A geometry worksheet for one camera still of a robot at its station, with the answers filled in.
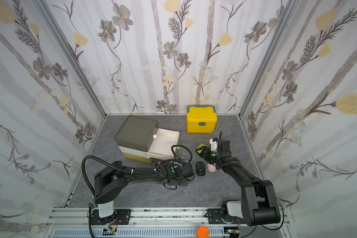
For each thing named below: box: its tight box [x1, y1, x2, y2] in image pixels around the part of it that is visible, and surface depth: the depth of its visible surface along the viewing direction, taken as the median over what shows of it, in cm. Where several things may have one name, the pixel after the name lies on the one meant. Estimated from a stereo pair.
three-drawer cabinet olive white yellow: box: [114, 114, 159, 164], surface depth 86 cm
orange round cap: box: [196, 225, 209, 238], surface depth 62 cm
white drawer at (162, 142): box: [146, 127, 180, 160], surface depth 95 cm
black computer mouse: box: [195, 161, 206, 177], surface depth 90 cm
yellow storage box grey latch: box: [186, 105, 218, 134], surface depth 104 cm
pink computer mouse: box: [207, 163, 217, 173], surface depth 92 cm
